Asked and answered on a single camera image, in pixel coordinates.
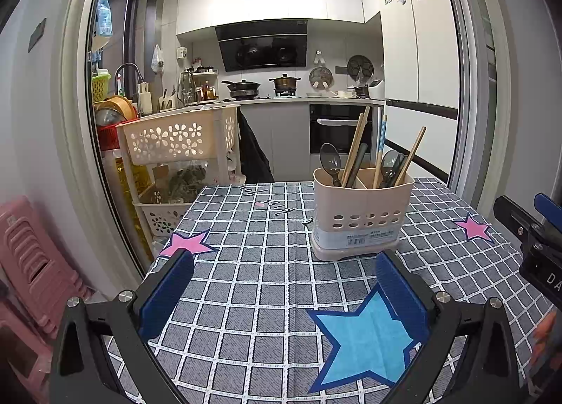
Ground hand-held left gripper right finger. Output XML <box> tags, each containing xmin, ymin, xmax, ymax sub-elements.
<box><xmin>375</xmin><ymin>249</ymin><xmax>521</xmax><ymax>404</ymax></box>

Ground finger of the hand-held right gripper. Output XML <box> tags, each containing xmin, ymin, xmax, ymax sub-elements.
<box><xmin>533</xmin><ymin>193</ymin><xmax>562</xmax><ymax>230</ymax></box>
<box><xmin>492</xmin><ymin>195</ymin><xmax>539</xmax><ymax>252</ymax></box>

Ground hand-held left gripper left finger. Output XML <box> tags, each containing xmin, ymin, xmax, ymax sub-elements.
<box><xmin>49</xmin><ymin>248</ymin><xmax>196</xmax><ymax>404</ymax></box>

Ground beige plastic utensil holder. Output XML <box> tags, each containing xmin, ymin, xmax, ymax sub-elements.
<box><xmin>312</xmin><ymin>167</ymin><xmax>416</xmax><ymax>262</ymax></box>

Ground dark-handled metal spoon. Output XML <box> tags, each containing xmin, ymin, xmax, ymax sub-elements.
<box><xmin>380</xmin><ymin>149</ymin><xmax>400</xmax><ymax>189</ymax></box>
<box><xmin>395</xmin><ymin>154</ymin><xmax>410</xmax><ymax>187</ymax></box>
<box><xmin>319</xmin><ymin>143</ymin><xmax>344</xmax><ymax>188</ymax></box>
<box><xmin>349</xmin><ymin>143</ymin><xmax>369</xmax><ymax>189</ymax></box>

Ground blue patterned wooden chopstick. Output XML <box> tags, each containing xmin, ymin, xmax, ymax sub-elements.
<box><xmin>373</xmin><ymin>114</ymin><xmax>389</xmax><ymax>189</ymax></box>

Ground person's right forearm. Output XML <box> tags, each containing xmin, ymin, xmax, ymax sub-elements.
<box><xmin>529</xmin><ymin>307</ymin><xmax>562</xmax><ymax>388</ymax></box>

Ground grey checked star tablecloth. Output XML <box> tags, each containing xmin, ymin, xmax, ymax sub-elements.
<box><xmin>105</xmin><ymin>180</ymin><xmax>556</xmax><ymax>404</ymax></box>

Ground yellow translucent container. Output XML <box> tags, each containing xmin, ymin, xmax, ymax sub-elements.
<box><xmin>112</xmin><ymin>149</ymin><xmax>152</xmax><ymax>230</ymax></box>

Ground bag of green vegetables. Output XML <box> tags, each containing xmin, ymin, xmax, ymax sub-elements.
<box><xmin>169</xmin><ymin>164</ymin><xmax>210</xmax><ymax>203</ymax></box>

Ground pink plastic stool stack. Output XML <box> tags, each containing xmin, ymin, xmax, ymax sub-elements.
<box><xmin>0</xmin><ymin>195</ymin><xmax>95</xmax><ymax>339</ymax></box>

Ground beige tiered basket cart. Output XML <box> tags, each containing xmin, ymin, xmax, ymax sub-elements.
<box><xmin>115</xmin><ymin>103</ymin><xmax>247</xmax><ymax>239</ymax></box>

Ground black hanging cloth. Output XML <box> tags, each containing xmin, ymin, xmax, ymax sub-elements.
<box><xmin>237</xmin><ymin>110</ymin><xmax>275</xmax><ymax>184</ymax></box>

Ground red plastic basin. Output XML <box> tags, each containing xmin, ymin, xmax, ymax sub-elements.
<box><xmin>97</xmin><ymin>120</ymin><xmax>128</xmax><ymax>151</ymax></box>

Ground black built-in oven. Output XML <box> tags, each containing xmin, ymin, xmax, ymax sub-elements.
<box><xmin>308</xmin><ymin>104</ymin><xmax>374</xmax><ymax>155</ymax></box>

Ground white refrigerator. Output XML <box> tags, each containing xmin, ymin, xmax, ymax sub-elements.
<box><xmin>373</xmin><ymin>0</ymin><xmax>462</xmax><ymax>186</ymax></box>

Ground small dark countertop appliance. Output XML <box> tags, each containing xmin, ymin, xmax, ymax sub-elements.
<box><xmin>351</xmin><ymin>81</ymin><xmax>383</xmax><ymax>100</ymax></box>

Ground round wooden boards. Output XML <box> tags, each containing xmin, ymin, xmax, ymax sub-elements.
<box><xmin>99</xmin><ymin>96</ymin><xmax>138</xmax><ymax>122</ymax></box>

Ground white knife block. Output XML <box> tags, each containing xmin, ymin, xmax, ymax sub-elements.
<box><xmin>137</xmin><ymin>83</ymin><xmax>154</xmax><ymax>114</ymax></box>

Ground grey kitchen counter cabinet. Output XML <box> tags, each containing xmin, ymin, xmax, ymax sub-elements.
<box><xmin>237</xmin><ymin>97</ymin><xmax>386</xmax><ymax>183</ymax></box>

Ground spice rack with bottles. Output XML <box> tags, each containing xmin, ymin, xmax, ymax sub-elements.
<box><xmin>180</xmin><ymin>66</ymin><xmax>220</xmax><ymax>104</ymax></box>

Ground round metal steamer rack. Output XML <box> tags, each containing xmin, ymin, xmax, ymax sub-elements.
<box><xmin>308</xmin><ymin>67</ymin><xmax>337</xmax><ymax>91</ymax></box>
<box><xmin>347</xmin><ymin>55</ymin><xmax>374</xmax><ymax>80</ymax></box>

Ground green plastic basket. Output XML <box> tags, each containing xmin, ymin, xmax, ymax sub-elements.
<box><xmin>91</xmin><ymin>71</ymin><xmax>112</xmax><ymax>103</ymax></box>

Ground black wok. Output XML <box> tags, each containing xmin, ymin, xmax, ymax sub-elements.
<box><xmin>221</xmin><ymin>79</ymin><xmax>262</xmax><ymax>100</ymax></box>

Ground metal kitchen faucet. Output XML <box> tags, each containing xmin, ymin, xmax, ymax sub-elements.
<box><xmin>115</xmin><ymin>64</ymin><xmax>145</xmax><ymax>98</ymax></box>

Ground brown lidded cooking pot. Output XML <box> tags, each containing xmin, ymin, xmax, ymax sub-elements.
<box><xmin>269</xmin><ymin>73</ymin><xmax>302</xmax><ymax>93</ymax></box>

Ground black range hood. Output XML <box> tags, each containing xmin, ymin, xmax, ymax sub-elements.
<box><xmin>214</xmin><ymin>20</ymin><xmax>308</xmax><ymax>73</ymax></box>

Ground blue plastic bag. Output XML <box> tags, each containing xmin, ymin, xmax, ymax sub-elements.
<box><xmin>94</xmin><ymin>0</ymin><xmax>113</xmax><ymax>38</ymax></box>

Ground white upper kitchen cabinets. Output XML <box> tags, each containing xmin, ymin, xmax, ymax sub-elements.
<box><xmin>176</xmin><ymin>0</ymin><xmax>366</xmax><ymax>36</ymax></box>

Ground grey sliding door frame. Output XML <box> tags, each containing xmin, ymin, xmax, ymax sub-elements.
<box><xmin>59</xmin><ymin>0</ymin><xmax>512</xmax><ymax>274</ymax></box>

